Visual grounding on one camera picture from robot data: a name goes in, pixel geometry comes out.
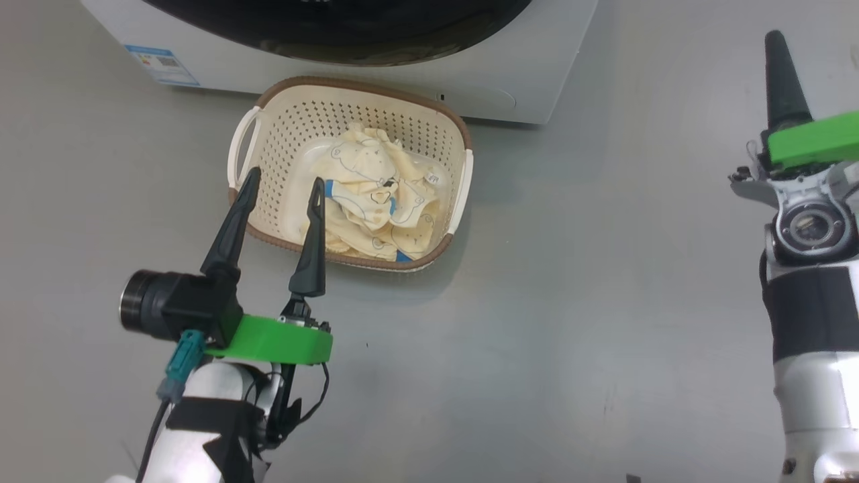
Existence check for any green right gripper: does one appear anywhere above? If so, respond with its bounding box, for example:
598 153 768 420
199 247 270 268
729 30 859 205

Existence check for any thin black left gripper cable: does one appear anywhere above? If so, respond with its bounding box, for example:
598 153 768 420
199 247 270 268
289 362 331 430

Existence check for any blue energy label sticker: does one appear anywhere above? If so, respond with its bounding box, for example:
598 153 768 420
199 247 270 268
125 45 201 87

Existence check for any black round glass washer door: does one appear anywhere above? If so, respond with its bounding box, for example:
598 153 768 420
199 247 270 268
143 0 534 66

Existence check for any white front-load washing machine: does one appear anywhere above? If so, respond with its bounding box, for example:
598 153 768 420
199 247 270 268
81 0 599 125

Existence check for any teal left camera connector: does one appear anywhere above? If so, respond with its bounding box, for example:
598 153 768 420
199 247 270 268
156 330 206 403

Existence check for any cream perforated basket brown rim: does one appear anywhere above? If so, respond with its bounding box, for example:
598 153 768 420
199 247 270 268
227 76 474 272

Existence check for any cream baby clothes blue print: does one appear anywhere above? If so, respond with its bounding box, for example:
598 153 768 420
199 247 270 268
319 125 449 262

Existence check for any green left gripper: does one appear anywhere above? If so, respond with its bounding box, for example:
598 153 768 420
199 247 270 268
200 166 334 366

